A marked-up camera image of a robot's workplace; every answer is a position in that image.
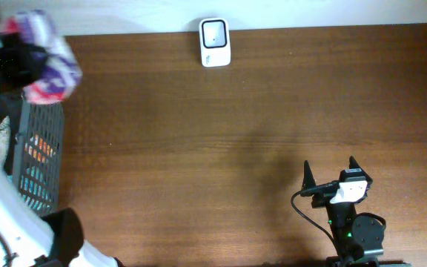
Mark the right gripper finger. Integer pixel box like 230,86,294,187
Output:
348,156,360,169
302,160,316,188

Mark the red purple floral package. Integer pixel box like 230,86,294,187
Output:
2,10,82,105

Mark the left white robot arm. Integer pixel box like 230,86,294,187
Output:
0,33,121,266

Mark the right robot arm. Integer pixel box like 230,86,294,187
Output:
299,156,386,266

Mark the white barcode scanner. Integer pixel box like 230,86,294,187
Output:
199,18,231,67

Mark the grey plastic mesh basket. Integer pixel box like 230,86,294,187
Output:
9,100,64,217

